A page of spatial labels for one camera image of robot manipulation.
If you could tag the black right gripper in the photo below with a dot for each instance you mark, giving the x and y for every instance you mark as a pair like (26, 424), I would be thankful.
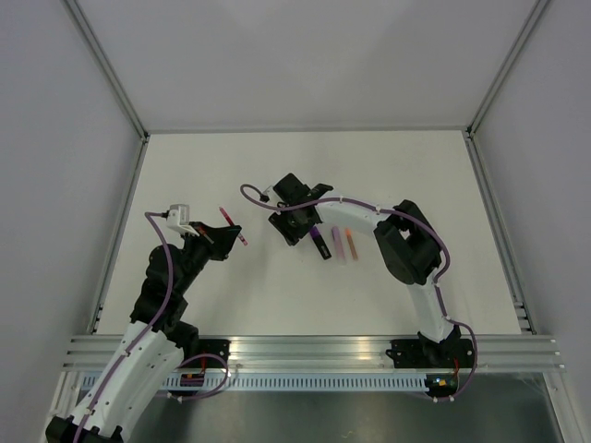
(291, 235)

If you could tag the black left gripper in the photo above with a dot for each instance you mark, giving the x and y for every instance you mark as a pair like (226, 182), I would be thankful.
(219, 241)

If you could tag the black purple-tip highlighter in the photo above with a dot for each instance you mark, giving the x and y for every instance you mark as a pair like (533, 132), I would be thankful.
(319, 243)

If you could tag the pink highlighter pen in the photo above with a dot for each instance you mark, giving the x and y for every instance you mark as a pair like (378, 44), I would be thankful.
(338, 245)

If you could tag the orange pencil-like pen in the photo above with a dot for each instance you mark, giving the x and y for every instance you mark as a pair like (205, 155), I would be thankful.
(351, 243)

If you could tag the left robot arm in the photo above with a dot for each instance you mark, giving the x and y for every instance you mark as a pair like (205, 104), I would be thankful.
(155, 343)

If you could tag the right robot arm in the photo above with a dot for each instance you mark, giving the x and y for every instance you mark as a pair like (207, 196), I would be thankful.
(412, 252)

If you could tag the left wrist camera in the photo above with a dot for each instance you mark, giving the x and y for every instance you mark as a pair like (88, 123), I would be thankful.
(178, 220)

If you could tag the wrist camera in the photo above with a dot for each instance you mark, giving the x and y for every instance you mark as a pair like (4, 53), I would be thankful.
(265, 195)
(178, 220)

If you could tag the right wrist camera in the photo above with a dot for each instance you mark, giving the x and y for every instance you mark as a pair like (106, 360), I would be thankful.
(265, 195)

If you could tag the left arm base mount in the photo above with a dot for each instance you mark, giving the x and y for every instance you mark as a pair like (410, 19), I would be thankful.
(210, 353)

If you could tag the white slotted cable duct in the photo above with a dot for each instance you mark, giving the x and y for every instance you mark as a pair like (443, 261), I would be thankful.
(296, 382)

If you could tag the aluminium mounting rail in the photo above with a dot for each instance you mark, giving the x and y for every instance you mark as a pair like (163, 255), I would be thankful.
(333, 354)

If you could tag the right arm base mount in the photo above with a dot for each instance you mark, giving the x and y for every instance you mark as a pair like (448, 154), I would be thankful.
(415, 354)

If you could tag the left aluminium frame post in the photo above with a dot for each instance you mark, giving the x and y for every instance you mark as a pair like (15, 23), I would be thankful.
(100, 57)

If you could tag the aluminium frame post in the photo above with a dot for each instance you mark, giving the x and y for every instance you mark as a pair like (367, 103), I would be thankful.
(522, 38)
(100, 57)

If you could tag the right aluminium frame post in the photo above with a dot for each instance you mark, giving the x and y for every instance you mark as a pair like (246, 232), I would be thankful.
(522, 38)

